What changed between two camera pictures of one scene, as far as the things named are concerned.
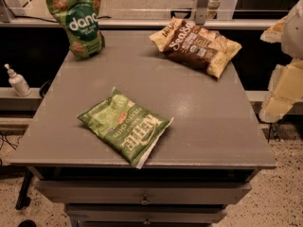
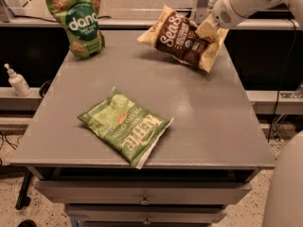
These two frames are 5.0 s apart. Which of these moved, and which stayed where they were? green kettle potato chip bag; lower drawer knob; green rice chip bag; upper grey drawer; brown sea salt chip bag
Moved: brown sea salt chip bag
Stayed: green rice chip bag; lower drawer knob; upper grey drawer; green kettle potato chip bag
